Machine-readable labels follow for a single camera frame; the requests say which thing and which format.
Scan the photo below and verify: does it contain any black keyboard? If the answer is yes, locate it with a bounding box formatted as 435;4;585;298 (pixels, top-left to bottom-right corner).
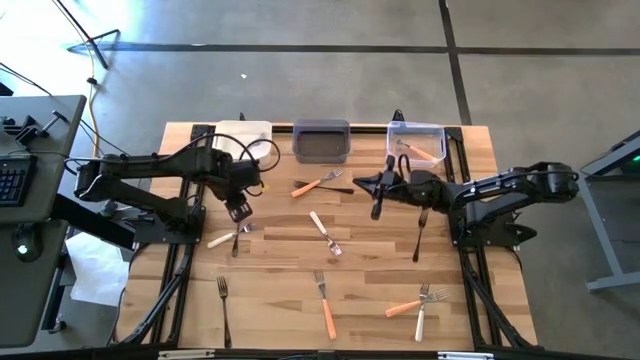
0;153;37;208

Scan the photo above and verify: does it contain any black desk clamp mount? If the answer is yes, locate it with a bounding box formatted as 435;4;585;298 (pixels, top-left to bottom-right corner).
1;109;70;147

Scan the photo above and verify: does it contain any clear plastic bin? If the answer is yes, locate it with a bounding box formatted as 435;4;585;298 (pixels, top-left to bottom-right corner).
386;121;448;169

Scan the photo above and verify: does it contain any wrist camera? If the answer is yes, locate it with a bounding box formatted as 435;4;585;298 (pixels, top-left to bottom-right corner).
243;172;265;197
407;169;435;194

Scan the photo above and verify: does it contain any white plastic bin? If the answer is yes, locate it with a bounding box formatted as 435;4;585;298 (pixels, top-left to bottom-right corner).
213;119;274;169

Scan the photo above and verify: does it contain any black metal fork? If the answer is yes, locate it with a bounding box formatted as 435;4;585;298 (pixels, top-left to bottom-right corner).
411;208;430;264
292;179;355;195
215;275;234;350

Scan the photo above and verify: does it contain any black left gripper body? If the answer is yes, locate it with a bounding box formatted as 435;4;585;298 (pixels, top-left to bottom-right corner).
219;149;262;201

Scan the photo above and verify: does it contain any grey translucent plastic bin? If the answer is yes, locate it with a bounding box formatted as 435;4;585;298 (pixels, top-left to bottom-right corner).
291;118;352;165

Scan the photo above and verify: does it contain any black computer mouse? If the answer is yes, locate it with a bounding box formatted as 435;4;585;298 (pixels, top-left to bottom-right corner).
12;223;44;264

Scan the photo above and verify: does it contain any black aluminium frame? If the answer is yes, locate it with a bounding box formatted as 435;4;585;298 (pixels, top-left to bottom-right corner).
115;123;217;347
443;125;540;350

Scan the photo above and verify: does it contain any silver utensil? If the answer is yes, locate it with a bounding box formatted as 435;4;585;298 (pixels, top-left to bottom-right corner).
230;223;243;259

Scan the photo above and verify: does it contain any black floor cable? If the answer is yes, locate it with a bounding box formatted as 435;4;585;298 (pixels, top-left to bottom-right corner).
0;60;54;97

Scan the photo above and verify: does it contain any orange-handled metal fork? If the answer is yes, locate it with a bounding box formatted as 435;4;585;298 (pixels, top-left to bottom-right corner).
384;288;450;319
313;269;338;341
290;167;345;199
397;139;439;163

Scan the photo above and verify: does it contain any grey metal stand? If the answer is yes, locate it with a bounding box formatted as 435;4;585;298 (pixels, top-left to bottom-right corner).
578;128;640;294

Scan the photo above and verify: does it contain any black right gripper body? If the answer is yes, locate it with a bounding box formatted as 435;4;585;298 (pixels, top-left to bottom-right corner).
372;154;441;221

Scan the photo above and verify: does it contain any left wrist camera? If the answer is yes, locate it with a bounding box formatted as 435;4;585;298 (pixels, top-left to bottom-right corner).
243;172;265;197

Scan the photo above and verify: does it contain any silver metal bracket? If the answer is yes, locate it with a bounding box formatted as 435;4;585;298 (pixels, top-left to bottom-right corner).
436;351;496;360
157;349;216;360

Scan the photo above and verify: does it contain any white sheet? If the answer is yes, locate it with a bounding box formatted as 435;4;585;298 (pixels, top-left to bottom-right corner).
66;231;132;307

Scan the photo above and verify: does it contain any grey desk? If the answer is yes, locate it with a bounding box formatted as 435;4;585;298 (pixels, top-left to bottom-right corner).
0;93;89;350

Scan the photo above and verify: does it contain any yellow cable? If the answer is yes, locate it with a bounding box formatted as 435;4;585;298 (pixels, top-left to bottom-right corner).
85;49;101;159

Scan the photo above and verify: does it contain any black aluminium rail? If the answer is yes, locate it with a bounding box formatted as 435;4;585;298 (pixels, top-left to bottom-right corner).
272;124;390;135

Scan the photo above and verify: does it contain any black desk support bar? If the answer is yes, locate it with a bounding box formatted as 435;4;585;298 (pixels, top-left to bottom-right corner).
49;193;139;251

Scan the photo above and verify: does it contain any black tripod stand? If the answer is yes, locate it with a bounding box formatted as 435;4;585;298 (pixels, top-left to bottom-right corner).
52;0;122;71

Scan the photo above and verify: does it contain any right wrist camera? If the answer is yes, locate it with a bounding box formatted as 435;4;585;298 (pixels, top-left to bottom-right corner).
407;169;435;194

